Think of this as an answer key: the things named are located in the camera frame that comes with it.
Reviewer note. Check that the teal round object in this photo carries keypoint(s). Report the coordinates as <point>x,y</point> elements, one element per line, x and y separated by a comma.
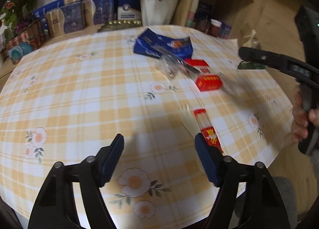
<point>18,51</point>

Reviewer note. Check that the right hand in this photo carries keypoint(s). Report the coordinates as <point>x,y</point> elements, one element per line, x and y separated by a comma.
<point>302,118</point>

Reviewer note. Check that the red cigarette box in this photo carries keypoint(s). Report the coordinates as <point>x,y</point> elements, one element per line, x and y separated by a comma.
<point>206,80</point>

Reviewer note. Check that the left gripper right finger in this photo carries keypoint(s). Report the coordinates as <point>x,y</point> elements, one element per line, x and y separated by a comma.
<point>211,159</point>

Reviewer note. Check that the small blue box on shelf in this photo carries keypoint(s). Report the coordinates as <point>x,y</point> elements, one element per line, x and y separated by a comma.
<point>224,30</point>

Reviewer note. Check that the yellow plaid tablecloth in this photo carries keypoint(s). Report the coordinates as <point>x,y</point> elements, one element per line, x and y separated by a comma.
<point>65,101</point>

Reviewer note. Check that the gold foil tray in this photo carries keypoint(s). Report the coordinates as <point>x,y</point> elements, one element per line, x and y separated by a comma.
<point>120,25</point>

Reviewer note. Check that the pink blossom bouquet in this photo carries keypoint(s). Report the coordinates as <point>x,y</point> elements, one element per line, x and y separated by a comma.
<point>15,16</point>

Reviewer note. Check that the red cup with lid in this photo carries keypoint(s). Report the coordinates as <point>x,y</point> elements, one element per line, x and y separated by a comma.
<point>214,27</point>

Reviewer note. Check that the stack of paper cups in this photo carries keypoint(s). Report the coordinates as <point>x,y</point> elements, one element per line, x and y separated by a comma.
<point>191,13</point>

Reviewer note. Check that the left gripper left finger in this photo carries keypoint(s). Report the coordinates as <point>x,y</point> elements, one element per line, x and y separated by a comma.
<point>107,159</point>

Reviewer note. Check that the red toothpick packet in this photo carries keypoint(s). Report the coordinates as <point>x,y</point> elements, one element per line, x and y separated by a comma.
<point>207,129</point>

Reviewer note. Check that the clear plastic wrapper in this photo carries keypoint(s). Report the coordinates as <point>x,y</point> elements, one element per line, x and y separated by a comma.
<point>170,64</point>

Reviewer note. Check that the white flower pot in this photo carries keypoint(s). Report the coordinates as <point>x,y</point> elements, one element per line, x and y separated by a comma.
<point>155,12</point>

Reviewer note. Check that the white blue milk box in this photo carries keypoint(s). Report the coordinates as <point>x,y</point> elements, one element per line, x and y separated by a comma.
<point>126,12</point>

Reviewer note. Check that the blue coffee box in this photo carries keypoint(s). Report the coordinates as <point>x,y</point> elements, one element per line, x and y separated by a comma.
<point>181,47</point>

